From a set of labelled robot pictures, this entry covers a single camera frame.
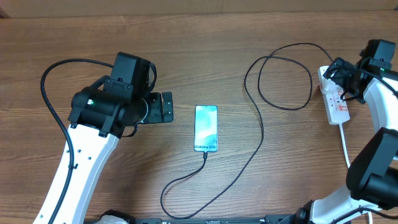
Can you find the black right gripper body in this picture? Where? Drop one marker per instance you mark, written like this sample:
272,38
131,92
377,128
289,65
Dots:
342,78

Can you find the blue smartphone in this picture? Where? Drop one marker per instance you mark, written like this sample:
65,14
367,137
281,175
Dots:
206,128

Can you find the white charger adapter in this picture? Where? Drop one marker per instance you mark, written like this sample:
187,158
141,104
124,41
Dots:
327,85

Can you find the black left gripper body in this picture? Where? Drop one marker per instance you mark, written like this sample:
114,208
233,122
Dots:
154,114

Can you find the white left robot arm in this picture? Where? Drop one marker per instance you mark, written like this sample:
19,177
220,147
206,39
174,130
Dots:
100,113

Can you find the white power strip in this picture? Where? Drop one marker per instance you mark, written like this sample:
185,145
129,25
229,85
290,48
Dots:
336,109

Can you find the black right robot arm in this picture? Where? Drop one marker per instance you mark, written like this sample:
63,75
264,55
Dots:
371,182

